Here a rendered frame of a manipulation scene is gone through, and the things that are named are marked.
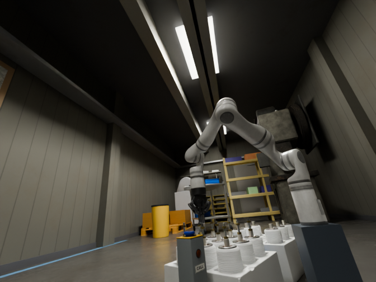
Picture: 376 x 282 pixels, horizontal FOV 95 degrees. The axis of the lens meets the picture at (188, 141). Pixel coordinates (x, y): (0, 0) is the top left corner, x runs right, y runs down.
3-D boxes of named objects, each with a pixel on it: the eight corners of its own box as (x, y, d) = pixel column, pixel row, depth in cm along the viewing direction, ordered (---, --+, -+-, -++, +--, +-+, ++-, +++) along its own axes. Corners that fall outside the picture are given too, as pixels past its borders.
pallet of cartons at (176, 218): (162, 229, 514) (161, 212, 533) (192, 227, 496) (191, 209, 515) (140, 236, 394) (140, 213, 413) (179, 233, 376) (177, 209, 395)
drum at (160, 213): (173, 234, 357) (172, 203, 380) (164, 238, 324) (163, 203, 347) (158, 235, 369) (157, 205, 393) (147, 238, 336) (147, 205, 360)
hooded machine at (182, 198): (175, 228, 525) (173, 178, 583) (181, 226, 588) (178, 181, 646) (201, 225, 512) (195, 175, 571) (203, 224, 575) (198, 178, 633)
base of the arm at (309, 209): (320, 222, 77) (306, 183, 83) (330, 224, 68) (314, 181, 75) (297, 224, 78) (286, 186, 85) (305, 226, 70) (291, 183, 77)
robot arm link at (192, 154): (182, 154, 95) (192, 137, 87) (195, 155, 99) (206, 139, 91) (184, 164, 91) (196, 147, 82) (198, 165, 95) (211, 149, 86)
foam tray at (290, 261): (311, 264, 115) (302, 234, 122) (294, 285, 89) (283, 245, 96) (256, 258, 140) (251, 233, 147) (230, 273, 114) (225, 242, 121)
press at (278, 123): (375, 222, 257) (308, 77, 364) (281, 229, 282) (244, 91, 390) (327, 217, 389) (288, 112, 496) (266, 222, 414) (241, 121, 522)
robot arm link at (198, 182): (197, 190, 95) (196, 179, 97) (210, 187, 86) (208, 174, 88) (183, 191, 90) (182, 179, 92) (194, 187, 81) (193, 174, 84)
